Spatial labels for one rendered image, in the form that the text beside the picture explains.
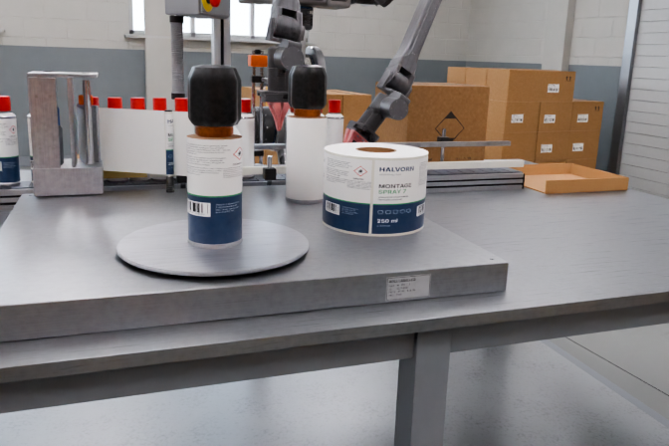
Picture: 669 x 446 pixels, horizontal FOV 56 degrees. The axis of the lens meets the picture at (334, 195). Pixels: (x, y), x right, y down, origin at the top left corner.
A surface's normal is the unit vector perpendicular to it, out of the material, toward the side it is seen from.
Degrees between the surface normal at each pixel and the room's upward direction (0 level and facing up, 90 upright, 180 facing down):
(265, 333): 0
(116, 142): 90
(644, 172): 90
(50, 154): 90
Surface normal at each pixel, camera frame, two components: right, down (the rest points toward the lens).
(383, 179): 0.07, 0.22
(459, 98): 0.38, 0.21
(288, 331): 0.04, -0.98
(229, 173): 0.62, 0.19
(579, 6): -0.92, 0.05
